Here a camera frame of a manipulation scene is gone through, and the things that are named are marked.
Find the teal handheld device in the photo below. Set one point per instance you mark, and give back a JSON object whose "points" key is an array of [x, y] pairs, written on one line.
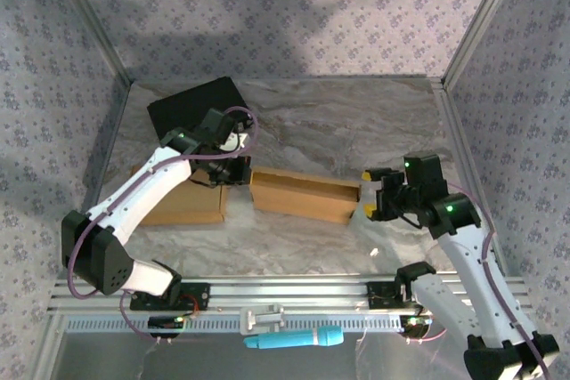
{"points": [[294, 339]]}

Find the large brown cardboard box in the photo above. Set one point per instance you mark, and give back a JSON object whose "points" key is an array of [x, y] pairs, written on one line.
{"points": [[303, 206]]}

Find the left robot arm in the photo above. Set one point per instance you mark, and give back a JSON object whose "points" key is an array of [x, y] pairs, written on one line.
{"points": [[142, 188]]}

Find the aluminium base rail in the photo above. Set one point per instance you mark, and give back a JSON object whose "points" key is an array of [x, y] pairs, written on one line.
{"points": [[289, 295]]}

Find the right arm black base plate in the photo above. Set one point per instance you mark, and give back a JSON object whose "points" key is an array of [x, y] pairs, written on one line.
{"points": [[378, 295]]}

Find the aluminium frame post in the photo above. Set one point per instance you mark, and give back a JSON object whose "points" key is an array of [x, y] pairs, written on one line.
{"points": [[482, 19]]}

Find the small brown cardboard box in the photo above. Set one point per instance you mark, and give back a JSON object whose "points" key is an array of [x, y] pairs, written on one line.
{"points": [[196, 206]]}

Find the aluminium side rail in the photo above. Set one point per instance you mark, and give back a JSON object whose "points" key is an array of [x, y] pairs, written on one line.
{"points": [[461, 131], [104, 162]]}

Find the grey metal base plate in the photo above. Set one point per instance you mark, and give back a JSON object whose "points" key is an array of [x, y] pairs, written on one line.
{"points": [[178, 362]]}

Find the black ribbed carrying case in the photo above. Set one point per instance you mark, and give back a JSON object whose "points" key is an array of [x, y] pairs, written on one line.
{"points": [[191, 99]]}

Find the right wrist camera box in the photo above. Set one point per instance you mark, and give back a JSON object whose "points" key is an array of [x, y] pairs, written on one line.
{"points": [[425, 173]]}

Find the grey rail clamp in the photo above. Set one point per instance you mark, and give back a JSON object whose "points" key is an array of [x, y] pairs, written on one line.
{"points": [[263, 320]]}

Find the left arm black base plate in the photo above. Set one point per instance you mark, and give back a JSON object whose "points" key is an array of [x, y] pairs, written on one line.
{"points": [[200, 295]]}

